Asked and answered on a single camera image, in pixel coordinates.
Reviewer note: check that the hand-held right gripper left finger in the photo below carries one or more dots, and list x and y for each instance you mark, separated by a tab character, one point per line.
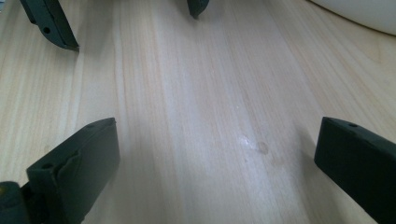
77	171

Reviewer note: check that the white bucket with plastic liner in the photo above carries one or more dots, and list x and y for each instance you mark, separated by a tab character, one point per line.
367	12

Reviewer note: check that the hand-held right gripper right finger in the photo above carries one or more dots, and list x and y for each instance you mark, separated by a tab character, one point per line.
361	165

